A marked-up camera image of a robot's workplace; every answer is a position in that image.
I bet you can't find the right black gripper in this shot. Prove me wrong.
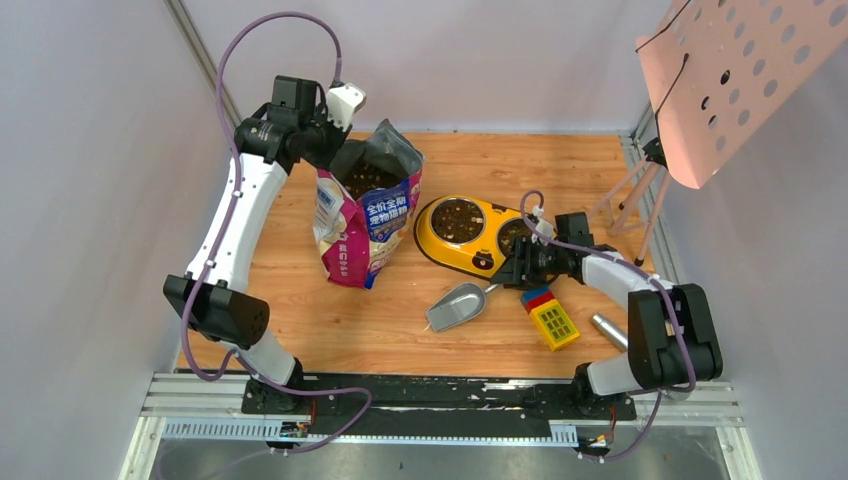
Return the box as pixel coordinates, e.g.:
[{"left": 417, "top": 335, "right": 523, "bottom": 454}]
[{"left": 489, "top": 235, "right": 566, "bottom": 289}]

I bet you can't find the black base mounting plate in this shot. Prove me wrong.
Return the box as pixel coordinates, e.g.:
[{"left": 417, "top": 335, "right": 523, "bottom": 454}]
[{"left": 241, "top": 373, "right": 637, "bottom": 439}]

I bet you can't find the pink perforated music stand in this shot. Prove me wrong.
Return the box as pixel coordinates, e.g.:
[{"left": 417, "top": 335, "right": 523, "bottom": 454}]
[{"left": 594, "top": 1, "right": 847, "bottom": 264}]

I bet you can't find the metal food scoop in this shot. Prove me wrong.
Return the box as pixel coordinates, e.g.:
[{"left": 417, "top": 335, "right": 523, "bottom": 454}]
[{"left": 425, "top": 283, "right": 499, "bottom": 332}]

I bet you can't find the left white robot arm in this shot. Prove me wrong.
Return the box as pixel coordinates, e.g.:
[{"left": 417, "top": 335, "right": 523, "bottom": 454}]
[{"left": 163, "top": 76, "right": 366, "bottom": 413}]

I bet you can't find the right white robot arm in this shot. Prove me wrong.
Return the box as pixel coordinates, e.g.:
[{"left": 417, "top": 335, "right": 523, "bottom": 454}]
[{"left": 491, "top": 213, "right": 723, "bottom": 418}]

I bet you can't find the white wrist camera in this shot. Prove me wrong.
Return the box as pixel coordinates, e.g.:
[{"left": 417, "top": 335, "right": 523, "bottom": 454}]
[
  {"left": 532, "top": 205, "right": 555, "bottom": 245},
  {"left": 326, "top": 83, "right": 367, "bottom": 132}
]

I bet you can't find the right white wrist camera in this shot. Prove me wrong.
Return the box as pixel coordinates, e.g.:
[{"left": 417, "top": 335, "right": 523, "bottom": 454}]
[{"left": 532, "top": 205, "right": 555, "bottom": 245}]

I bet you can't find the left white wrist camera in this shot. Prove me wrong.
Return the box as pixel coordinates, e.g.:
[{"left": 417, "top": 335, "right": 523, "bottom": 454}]
[{"left": 326, "top": 83, "right": 367, "bottom": 132}]

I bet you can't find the yellow double pet bowl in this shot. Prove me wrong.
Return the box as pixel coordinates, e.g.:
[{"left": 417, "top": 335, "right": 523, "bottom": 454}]
[{"left": 413, "top": 195, "right": 532, "bottom": 280}]

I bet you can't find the aluminium frame rail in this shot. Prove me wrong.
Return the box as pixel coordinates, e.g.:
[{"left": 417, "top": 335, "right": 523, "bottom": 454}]
[{"left": 120, "top": 370, "right": 761, "bottom": 479}]

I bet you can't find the cat food bag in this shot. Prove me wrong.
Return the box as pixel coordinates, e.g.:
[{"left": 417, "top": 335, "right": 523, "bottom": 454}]
[{"left": 313, "top": 119, "right": 425, "bottom": 289}]

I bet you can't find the silver microphone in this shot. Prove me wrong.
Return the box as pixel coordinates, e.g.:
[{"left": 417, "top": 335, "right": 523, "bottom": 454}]
[{"left": 591, "top": 313, "right": 628, "bottom": 352}]

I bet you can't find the colourful toy brick block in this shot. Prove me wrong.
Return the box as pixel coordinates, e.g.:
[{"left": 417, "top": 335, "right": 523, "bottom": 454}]
[{"left": 520, "top": 286, "right": 580, "bottom": 351}]

